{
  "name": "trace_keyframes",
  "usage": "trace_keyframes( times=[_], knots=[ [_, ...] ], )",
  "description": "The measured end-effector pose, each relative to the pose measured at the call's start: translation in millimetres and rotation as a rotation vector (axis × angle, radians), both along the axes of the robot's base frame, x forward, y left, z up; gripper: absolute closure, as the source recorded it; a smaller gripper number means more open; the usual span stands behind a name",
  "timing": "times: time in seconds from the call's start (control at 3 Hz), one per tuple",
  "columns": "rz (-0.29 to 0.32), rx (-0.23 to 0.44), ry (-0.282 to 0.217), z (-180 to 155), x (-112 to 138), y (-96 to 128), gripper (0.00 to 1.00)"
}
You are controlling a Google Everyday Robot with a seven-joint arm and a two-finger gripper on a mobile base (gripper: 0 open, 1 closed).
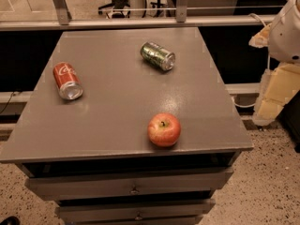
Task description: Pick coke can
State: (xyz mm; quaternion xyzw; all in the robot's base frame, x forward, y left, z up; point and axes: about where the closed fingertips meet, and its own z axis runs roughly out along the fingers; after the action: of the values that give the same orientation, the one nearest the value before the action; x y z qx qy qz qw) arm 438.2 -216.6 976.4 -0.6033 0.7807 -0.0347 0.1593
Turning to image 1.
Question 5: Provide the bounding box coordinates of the red apple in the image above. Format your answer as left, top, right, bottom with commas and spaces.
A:
147, 112, 181, 147

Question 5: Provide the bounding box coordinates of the grey metal railing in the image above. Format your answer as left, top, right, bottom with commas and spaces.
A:
0, 0, 275, 31

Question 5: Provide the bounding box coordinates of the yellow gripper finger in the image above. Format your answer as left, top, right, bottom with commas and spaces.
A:
248, 24, 271, 48
252, 63, 300, 127

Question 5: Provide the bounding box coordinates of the white cable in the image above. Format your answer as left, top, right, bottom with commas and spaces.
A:
248, 12, 272, 71

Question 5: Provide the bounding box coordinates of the black cable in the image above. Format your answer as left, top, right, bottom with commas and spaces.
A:
0, 91, 21, 115

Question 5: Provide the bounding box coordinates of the red coke can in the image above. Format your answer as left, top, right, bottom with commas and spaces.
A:
52, 62, 83, 100

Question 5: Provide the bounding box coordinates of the black shoe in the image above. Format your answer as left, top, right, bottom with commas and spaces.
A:
0, 216, 20, 225

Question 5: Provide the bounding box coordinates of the green soda can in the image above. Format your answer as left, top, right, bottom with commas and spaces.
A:
140, 42, 175, 71

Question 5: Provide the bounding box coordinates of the grey drawer cabinet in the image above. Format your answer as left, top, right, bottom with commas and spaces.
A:
0, 28, 252, 225

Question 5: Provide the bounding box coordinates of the grey drawer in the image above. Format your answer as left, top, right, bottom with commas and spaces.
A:
58, 199, 215, 223
25, 167, 233, 201

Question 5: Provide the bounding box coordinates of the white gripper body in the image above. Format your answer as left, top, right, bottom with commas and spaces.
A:
268, 0, 300, 64

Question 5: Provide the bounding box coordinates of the top grey drawer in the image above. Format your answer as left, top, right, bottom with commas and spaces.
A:
25, 167, 233, 201

